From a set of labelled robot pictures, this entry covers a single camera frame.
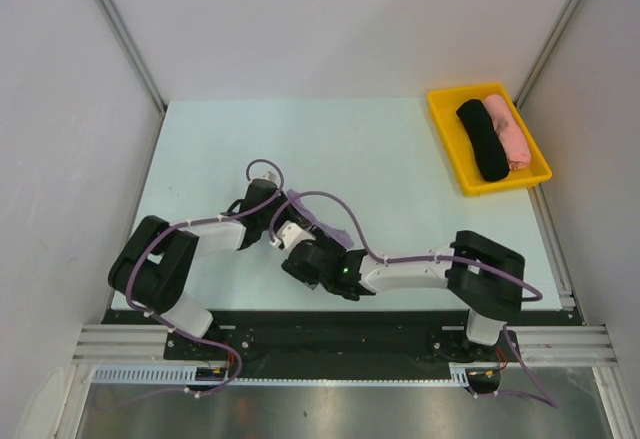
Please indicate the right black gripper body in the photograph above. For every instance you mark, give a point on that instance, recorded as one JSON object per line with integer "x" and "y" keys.
{"x": 312, "y": 282}

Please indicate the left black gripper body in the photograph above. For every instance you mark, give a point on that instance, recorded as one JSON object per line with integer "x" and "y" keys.
{"x": 265, "y": 215}

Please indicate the purple t shirt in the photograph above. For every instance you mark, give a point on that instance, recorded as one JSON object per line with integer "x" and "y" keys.
{"x": 340, "y": 235}

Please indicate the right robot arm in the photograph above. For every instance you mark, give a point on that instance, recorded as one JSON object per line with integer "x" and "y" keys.
{"x": 475, "y": 269}

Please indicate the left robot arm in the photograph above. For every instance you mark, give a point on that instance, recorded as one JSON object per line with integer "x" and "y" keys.
{"x": 152, "y": 269}

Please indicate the rolled black t shirt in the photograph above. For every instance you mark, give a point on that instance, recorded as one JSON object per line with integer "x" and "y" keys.
{"x": 488, "y": 152}

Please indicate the yellow plastic tray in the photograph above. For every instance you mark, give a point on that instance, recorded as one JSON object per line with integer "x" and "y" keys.
{"x": 442, "y": 106}

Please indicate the rolled pink t shirt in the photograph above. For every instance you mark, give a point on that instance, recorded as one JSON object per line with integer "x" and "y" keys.
{"x": 509, "y": 133}

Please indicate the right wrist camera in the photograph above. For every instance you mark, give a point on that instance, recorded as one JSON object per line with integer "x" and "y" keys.
{"x": 289, "y": 235}

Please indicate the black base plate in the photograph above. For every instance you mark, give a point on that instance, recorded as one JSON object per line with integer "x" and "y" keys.
{"x": 380, "y": 345}

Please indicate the white slotted cable duct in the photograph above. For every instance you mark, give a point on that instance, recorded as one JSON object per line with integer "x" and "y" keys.
{"x": 205, "y": 377}

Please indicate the aluminium frame rail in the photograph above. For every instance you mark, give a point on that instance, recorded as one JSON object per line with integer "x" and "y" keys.
{"x": 555, "y": 346}

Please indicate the left aluminium corner post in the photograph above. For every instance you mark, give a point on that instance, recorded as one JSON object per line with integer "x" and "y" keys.
{"x": 132, "y": 53}

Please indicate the aluminium corner post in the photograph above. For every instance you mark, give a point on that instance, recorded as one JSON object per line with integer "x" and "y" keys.
{"x": 559, "y": 29}
{"x": 132, "y": 53}

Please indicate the right aluminium corner post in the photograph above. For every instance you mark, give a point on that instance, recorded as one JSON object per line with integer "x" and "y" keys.
{"x": 559, "y": 29}

